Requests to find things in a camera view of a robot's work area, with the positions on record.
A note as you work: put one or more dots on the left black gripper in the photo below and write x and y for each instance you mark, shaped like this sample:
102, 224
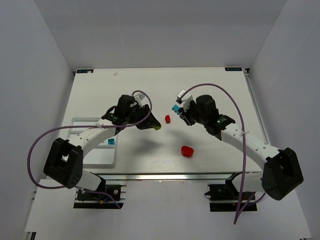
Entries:
142, 117

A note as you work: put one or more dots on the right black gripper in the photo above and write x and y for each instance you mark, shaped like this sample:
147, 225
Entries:
187, 116

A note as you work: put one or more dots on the green lego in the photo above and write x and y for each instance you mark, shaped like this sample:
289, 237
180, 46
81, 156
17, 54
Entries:
157, 127

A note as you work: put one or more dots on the small red lego brick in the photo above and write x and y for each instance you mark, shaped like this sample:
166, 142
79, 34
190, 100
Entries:
167, 119

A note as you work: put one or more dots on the long cyan lego brick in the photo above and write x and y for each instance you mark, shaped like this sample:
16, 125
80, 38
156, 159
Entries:
176, 109

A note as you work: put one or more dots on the large red rounded lego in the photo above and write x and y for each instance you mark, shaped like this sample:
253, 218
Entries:
187, 151

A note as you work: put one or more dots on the small cyan lego brick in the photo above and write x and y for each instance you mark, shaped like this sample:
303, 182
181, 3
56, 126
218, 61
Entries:
111, 141

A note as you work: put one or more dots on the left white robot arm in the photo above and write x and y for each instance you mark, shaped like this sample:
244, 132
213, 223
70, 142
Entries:
65, 159

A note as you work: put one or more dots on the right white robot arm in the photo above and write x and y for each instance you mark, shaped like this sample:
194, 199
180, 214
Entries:
280, 169

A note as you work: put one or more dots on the right blue corner label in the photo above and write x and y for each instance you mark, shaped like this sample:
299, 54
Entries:
233, 69

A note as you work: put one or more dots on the blue corner label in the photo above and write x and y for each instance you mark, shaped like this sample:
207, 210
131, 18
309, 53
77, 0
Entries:
233, 69
84, 71

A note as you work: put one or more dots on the white divided sorting tray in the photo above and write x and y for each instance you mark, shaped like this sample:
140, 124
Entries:
103, 155

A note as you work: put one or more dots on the left blue corner label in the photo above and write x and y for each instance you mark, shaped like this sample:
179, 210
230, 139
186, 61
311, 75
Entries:
84, 71

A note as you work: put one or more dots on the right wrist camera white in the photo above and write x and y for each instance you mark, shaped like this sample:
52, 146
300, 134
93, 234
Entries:
184, 99

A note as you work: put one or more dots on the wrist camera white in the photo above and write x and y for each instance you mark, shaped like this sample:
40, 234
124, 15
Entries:
138, 97
184, 99

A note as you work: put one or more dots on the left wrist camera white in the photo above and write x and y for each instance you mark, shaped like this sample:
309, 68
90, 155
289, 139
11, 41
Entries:
138, 97

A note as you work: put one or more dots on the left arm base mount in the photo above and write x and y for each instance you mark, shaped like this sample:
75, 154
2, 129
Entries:
112, 200

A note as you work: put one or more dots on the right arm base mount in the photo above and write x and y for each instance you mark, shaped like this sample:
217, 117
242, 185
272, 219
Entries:
223, 200

